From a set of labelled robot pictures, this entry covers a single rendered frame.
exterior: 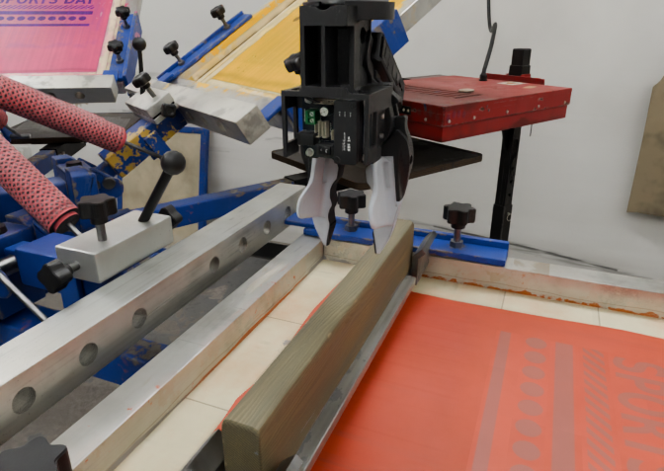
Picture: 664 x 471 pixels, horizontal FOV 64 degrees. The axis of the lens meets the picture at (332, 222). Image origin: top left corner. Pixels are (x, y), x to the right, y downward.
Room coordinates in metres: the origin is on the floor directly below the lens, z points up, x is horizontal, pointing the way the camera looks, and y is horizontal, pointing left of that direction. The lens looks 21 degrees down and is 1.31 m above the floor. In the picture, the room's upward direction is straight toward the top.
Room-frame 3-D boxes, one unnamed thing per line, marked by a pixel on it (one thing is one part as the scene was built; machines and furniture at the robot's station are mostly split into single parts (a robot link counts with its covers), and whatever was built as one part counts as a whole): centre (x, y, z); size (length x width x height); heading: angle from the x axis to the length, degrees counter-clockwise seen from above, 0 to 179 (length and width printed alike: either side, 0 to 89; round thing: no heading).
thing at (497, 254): (0.73, -0.10, 0.97); 0.30 x 0.05 x 0.07; 68
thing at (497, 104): (1.65, -0.37, 1.06); 0.61 x 0.46 x 0.12; 128
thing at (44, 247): (0.59, 0.30, 1.02); 0.17 x 0.06 x 0.05; 68
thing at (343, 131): (0.44, -0.01, 1.26); 0.09 x 0.08 x 0.12; 158
